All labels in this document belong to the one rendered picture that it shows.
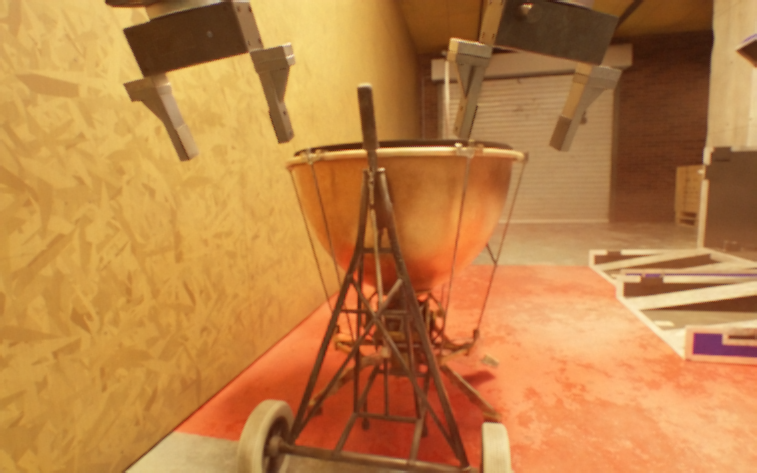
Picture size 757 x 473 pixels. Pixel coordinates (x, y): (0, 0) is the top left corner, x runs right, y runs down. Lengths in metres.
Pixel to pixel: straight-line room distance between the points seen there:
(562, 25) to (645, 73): 7.93
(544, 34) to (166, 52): 0.40
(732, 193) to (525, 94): 4.54
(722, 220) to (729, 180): 0.31
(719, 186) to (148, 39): 3.78
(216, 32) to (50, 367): 0.79
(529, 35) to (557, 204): 7.23
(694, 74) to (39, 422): 8.78
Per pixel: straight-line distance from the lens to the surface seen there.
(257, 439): 0.95
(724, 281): 2.89
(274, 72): 0.47
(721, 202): 3.91
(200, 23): 0.47
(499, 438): 0.87
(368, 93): 0.78
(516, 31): 0.46
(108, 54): 1.17
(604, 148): 7.87
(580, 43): 0.50
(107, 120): 1.13
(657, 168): 8.29
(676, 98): 8.52
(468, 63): 0.45
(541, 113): 7.69
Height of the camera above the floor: 0.69
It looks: 7 degrees down
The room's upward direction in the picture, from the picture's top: 1 degrees counter-clockwise
